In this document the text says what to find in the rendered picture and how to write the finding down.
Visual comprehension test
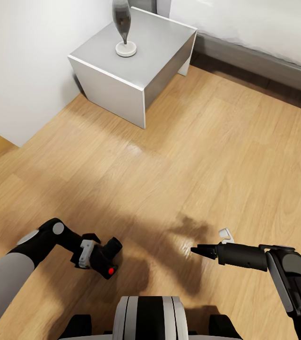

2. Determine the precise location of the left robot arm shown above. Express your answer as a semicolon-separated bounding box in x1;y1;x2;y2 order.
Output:
0;218;102;318

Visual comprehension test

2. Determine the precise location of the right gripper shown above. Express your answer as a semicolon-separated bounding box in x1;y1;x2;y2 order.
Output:
190;242;250;268

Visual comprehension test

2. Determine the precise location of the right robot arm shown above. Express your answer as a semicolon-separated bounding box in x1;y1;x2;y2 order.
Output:
190;228;301;340

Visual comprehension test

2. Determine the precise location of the digital camera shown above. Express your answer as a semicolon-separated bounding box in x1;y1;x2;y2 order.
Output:
89;237;122;280

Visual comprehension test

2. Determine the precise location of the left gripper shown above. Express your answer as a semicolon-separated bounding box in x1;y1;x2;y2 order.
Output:
66;233;102;270

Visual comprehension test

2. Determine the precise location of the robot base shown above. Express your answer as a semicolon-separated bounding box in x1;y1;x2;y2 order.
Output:
58;314;243;340

